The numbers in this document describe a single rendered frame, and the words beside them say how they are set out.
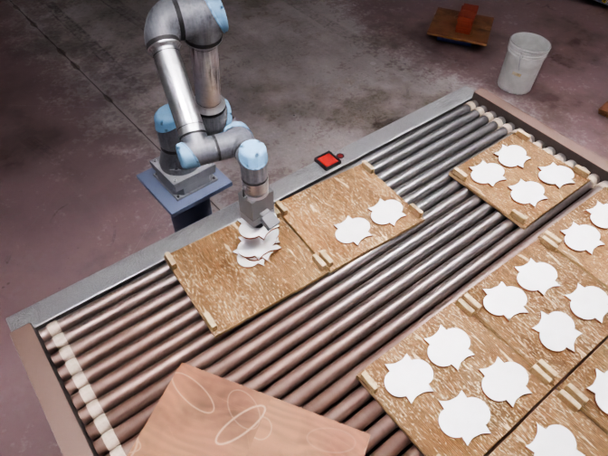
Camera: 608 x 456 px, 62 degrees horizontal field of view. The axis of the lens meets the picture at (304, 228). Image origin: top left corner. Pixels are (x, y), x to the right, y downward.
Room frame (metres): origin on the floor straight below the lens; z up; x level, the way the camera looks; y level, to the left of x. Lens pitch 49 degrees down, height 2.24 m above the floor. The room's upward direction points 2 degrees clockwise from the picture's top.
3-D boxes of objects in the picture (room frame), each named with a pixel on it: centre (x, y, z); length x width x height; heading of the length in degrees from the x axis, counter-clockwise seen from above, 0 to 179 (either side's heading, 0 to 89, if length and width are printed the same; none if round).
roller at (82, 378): (1.17, -0.12, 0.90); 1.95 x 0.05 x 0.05; 129
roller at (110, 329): (1.25, -0.06, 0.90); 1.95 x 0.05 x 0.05; 129
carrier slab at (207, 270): (0.97, 0.18, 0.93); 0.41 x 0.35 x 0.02; 126
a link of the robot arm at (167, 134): (1.44, 0.47, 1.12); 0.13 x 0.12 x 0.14; 115
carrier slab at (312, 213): (1.22, -0.15, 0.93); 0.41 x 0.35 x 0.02; 126
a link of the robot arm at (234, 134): (1.13, 0.20, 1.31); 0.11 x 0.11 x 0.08; 25
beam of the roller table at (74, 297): (1.38, 0.05, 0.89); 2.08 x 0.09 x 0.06; 129
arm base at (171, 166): (1.43, 0.48, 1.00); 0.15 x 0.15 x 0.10
